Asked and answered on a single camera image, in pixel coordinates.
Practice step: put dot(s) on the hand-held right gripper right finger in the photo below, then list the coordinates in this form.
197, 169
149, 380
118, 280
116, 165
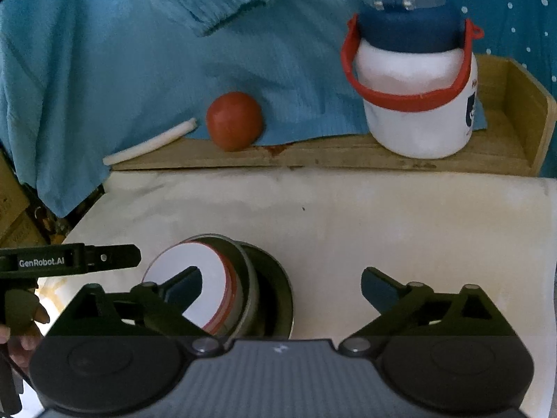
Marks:
376, 287

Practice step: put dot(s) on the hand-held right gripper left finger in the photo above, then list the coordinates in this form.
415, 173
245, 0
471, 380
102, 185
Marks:
187, 285

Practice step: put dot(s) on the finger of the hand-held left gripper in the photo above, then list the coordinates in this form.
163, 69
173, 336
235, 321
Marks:
113, 257

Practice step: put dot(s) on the steel bowl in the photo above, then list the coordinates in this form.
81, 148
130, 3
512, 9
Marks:
248, 278

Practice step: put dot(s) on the large steel plate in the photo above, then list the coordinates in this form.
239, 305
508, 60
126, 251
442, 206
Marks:
278, 296

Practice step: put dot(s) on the person's left hand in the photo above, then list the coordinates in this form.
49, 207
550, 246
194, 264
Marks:
21, 344

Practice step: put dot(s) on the brown cardboard box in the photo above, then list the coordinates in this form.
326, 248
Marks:
11, 209

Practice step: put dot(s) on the white stick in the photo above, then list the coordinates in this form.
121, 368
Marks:
148, 143

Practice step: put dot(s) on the wooden tray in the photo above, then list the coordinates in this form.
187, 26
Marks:
348, 152

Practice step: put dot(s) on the red tomato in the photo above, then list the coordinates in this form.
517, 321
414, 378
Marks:
235, 122

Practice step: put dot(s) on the blue crinkled cloth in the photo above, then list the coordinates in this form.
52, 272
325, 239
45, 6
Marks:
130, 74

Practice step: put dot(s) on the blue white-dotted cloth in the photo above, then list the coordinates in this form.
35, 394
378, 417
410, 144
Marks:
513, 17

